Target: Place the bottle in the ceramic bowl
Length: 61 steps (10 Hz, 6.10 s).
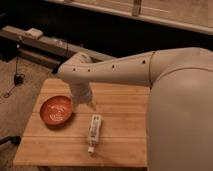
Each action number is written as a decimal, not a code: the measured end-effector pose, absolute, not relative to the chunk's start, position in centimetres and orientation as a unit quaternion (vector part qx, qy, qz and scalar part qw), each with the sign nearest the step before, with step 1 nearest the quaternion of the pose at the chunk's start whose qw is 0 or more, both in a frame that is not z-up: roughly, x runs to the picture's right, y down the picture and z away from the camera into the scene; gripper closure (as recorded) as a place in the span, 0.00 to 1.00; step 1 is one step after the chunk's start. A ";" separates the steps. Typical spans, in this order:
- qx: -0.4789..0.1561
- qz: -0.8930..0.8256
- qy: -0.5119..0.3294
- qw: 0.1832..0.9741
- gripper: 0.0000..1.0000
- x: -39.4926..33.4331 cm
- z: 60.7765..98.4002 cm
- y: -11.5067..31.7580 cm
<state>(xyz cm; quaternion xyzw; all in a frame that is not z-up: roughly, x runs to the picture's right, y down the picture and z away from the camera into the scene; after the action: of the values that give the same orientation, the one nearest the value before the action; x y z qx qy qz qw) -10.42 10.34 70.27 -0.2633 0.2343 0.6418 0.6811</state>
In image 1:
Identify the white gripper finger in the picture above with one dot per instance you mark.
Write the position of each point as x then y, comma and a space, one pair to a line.
92, 105
74, 103

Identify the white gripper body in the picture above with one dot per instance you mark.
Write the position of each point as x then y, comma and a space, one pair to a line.
81, 92

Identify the white plastic bottle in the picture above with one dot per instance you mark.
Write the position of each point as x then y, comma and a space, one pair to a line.
94, 132

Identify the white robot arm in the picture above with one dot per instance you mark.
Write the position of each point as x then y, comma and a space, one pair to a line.
179, 121

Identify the orange ceramic bowl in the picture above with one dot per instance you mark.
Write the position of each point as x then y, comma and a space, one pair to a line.
56, 110

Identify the wooden table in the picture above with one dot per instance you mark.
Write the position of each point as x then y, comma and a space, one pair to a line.
122, 139

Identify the long wooden beam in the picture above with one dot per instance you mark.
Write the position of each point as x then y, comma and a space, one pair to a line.
51, 45

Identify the black caster wheel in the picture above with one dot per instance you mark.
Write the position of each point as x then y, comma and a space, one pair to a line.
15, 140

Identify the small white box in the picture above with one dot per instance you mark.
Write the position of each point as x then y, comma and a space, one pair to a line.
35, 33

